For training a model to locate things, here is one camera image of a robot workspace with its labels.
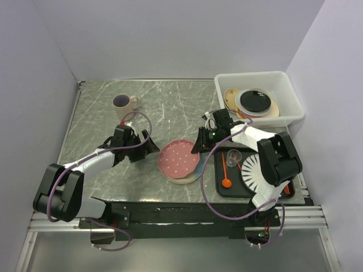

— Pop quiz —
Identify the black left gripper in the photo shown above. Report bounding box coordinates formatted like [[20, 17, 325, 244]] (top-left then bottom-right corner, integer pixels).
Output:
[[124, 130, 159, 163]]

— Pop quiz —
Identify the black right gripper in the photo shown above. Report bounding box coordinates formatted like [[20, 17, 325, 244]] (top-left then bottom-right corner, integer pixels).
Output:
[[191, 126, 223, 155]]

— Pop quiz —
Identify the pink scalloped plate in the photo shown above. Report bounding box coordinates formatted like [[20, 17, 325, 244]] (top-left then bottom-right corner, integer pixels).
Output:
[[158, 139, 200, 179]]

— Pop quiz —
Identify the light blue plate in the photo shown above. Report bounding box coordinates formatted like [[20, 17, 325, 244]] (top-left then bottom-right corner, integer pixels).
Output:
[[163, 154, 205, 185]]

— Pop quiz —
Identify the black speckled square plate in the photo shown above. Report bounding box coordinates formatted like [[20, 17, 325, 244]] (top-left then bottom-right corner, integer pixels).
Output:
[[239, 90, 271, 113]]

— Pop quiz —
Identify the pink and cream plate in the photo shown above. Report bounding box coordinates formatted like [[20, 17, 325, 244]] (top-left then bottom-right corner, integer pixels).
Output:
[[251, 100, 280, 118]]

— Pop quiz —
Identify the orange utensil under arm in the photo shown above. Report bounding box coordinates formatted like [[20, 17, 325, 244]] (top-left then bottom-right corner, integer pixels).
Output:
[[284, 185, 290, 195]]

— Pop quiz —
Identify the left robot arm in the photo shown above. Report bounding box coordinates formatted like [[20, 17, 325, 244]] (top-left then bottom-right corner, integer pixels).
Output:
[[32, 125, 160, 228]]

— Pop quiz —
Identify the white plastic bin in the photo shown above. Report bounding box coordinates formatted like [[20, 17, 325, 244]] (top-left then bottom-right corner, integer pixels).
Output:
[[214, 71, 305, 128]]

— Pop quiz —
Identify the clear plastic cup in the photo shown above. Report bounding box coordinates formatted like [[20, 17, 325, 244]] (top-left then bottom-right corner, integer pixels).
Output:
[[226, 149, 242, 167]]

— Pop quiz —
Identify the orange plastic spoon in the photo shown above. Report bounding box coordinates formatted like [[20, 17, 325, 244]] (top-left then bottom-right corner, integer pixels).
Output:
[[222, 153, 232, 188]]

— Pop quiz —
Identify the black serving tray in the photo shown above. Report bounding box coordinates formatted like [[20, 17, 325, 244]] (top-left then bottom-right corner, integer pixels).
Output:
[[213, 146, 296, 199]]

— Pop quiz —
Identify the beige ceramic mug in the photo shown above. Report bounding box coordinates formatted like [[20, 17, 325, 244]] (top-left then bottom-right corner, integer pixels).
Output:
[[112, 94, 140, 122]]

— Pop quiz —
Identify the white plate with blue stripes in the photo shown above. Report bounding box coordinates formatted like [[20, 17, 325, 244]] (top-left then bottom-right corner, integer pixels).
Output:
[[241, 154, 290, 195]]

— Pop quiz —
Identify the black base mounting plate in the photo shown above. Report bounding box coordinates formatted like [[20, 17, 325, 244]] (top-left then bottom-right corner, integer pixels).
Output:
[[79, 202, 280, 245]]

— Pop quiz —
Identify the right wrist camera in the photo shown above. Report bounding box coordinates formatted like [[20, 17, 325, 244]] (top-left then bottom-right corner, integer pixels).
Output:
[[206, 129, 218, 140]]

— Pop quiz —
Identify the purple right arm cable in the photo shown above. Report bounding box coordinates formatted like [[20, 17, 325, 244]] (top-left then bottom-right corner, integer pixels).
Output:
[[200, 114, 285, 248]]

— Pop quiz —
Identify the aluminium frame rail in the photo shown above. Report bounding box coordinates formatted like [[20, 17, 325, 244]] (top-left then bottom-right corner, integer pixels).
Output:
[[27, 206, 328, 232]]

